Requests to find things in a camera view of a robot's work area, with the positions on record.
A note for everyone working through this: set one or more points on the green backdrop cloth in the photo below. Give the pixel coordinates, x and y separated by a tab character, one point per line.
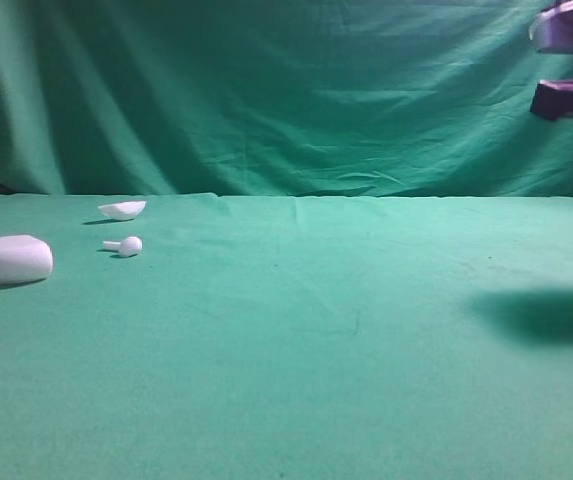
295	98

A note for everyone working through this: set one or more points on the white earbud case base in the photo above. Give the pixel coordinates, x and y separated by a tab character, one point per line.
24	259

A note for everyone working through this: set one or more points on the white earbud case lid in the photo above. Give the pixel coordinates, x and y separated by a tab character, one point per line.
123	211

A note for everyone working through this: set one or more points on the white earbud near case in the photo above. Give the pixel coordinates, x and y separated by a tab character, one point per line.
128	247

